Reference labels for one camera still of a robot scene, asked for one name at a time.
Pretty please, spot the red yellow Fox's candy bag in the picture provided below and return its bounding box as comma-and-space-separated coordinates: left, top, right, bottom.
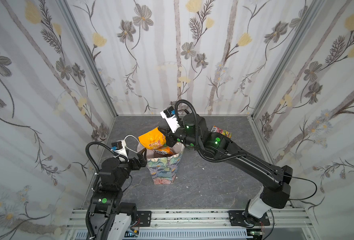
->
153, 146, 175, 157

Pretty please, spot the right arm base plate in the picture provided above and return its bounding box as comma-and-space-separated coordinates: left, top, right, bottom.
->
228, 211, 271, 229

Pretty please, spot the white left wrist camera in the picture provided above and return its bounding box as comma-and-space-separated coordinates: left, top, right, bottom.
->
111, 140, 129, 163

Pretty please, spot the aluminium front rail frame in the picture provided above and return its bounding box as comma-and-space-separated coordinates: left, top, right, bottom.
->
65, 185, 315, 240

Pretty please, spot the yellow mango Lot100 bag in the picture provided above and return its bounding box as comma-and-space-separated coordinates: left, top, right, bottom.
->
139, 128, 167, 150

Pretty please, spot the floral white paper bag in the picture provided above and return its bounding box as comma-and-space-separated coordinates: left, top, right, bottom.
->
134, 137, 184, 184

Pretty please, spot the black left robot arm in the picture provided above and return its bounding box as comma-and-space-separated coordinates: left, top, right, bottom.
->
85, 142, 147, 240

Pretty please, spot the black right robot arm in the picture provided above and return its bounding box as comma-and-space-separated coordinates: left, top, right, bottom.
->
160, 100, 294, 228

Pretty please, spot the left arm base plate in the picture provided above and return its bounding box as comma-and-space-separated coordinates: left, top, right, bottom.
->
132, 211, 152, 228

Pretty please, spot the white ribbed cable duct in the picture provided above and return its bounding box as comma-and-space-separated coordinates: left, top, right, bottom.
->
74, 229, 252, 240

